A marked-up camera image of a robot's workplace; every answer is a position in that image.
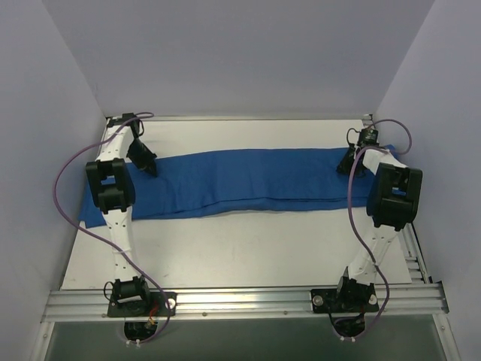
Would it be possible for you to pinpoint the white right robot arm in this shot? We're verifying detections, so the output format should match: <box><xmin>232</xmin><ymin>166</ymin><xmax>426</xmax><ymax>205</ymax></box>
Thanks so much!
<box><xmin>333</xmin><ymin>146</ymin><xmax>423</xmax><ymax>311</ymax></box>

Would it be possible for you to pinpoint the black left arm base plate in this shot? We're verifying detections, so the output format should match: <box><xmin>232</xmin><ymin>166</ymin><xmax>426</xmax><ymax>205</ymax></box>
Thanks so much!
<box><xmin>107</xmin><ymin>291</ymin><xmax>177</xmax><ymax>318</ymax></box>

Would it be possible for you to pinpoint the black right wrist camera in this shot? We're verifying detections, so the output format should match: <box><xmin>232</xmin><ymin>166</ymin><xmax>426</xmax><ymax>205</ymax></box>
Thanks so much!
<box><xmin>357</xmin><ymin>128</ymin><xmax>379</xmax><ymax>148</ymax></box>

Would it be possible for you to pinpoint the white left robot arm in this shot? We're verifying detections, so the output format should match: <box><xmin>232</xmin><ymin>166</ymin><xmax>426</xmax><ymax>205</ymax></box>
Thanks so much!
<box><xmin>86</xmin><ymin>112</ymin><xmax>157</xmax><ymax>315</ymax></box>

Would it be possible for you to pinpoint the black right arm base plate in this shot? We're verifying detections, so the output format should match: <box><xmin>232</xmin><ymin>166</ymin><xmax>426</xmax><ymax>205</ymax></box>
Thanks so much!
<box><xmin>310</xmin><ymin>285</ymin><xmax>380</xmax><ymax>314</ymax></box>

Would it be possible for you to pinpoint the blue surgical drape cloth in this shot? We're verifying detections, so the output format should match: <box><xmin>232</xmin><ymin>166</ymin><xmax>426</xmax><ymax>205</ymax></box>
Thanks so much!
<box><xmin>77</xmin><ymin>144</ymin><xmax>405</xmax><ymax>229</ymax></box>

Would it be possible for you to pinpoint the aluminium front frame rail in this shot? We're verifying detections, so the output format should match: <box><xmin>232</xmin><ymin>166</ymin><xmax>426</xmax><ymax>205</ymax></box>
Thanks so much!
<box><xmin>41</xmin><ymin>284</ymin><xmax>449</xmax><ymax>323</ymax></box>

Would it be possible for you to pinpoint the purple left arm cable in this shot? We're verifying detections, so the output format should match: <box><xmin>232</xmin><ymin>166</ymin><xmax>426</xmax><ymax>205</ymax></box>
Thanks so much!
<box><xmin>53</xmin><ymin>111</ymin><xmax>177</xmax><ymax>345</ymax></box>

